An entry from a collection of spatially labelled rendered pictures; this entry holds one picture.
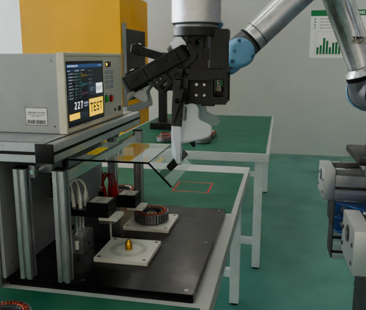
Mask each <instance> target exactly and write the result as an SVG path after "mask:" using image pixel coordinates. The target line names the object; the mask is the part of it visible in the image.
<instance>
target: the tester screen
mask: <svg viewBox="0 0 366 310"><path fill-rule="evenodd" d="M66 78H67V91H68V115H69V125H71V124H75V123H77V122H81V121H84V120H87V119H90V118H93V117H97V116H100V115H102V114H103V113H100V114H96V115H94V116H91V117H90V108H89V99H91V98H96V97H102V96H103V92H100V93H94V94H90V95H89V84H93V83H98V82H102V89H103V81H102V63H90V64H71V65H66ZM80 100H83V102H84V109H80V110H77V111H75V110H74V102H75V101H80ZM87 110H88V116H86V117H82V118H79V119H76V120H73V121H70V115H71V114H76V113H80V112H83V111H87Z"/></svg>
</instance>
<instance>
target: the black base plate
mask: <svg viewBox="0 0 366 310"><path fill-rule="evenodd" d="M162 206H163V207H166V208H167V209H168V210H169V214H177V215H178V220H177V221H176V222H175V224H174V226H173V227H172V229H171V230H170V232H169V233H161V232H146V231H130V230H123V226H124V225H125V224H126V223H127V222H128V221H129V220H130V218H131V217H132V216H133V215H134V210H127V208H125V207H121V212H124V215H123V216H122V217H121V218H120V219H119V220H118V221H117V222H115V224H113V225H112V237H119V238H128V239H143V240H158V241H161V246H160V247H159V249H158V251H157V252H156V254H155V255H154V256H153V259H152V260H151V261H150V263H149V265H148V266H135V265H128V264H116V263H102V262H95V261H93V258H94V256H95V255H96V254H97V253H98V252H99V251H100V250H101V249H102V248H103V247H104V246H105V245H106V244H107V243H108V241H109V225H106V224H99V220H98V218H96V217H84V226H86V227H93V246H91V248H89V249H88V251H86V252H85V254H83V255H82V254H73V264H74V279H73V280H71V282H70V283H69V284H66V283H65V282H62V283H59V282H58V272H57V252H56V241H55V240H54V241H53V242H51V243H50V244H49V245H48V246H46V247H45V248H44V249H42V250H41V251H40V252H39V253H38V254H37V255H36V264H37V275H36V276H34V278H33V279H31V280H29V279H28V278H25V279H21V276H20V268H19V269H18V270H16V271H15V272H14V273H13V274H12V275H10V276H9V282H10V284H12V285H23V286H30V287H41V288H52V289H59V290H70V291H76V292H87V293H99V294H105V295H117V296H128V297H134V298H146V299H152V300H163V301H174V302H181V303H194V299H195V297H196V294H197V291H198V288H199V286H200V283H201V280H202V277H203V275H204V272H205V269H206V266H207V263H208V261H209V258H210V255H211V252H212V249H213V246H214V244H215V241H216V239H217V235H218V232H219V230H220V227H221V224H222V222H223V219H224V216H225V209H209V208H199V207H180V206H169V205H162Z"/></svg>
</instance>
